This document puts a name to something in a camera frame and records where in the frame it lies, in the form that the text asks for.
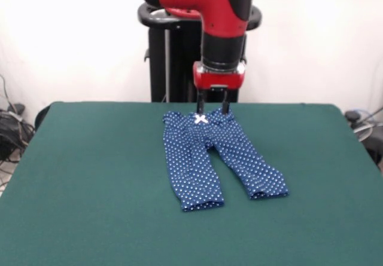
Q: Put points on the dark green table cloth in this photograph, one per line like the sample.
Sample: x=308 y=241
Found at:
x=89 y=188

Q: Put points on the round stand foot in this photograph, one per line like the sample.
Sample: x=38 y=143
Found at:
x=353 y=115
x=16 y=108

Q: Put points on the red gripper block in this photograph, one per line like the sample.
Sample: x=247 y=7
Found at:
x=220 y=79

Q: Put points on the grey round plate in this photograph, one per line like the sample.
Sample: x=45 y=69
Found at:
x=366 y=133

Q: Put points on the blue polka dot pants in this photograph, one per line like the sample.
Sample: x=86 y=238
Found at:
x=191 y=158

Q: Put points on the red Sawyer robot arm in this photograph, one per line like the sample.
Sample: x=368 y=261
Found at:
x=221 y=9

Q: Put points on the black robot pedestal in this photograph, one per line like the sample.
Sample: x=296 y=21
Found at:
x=173 y=68

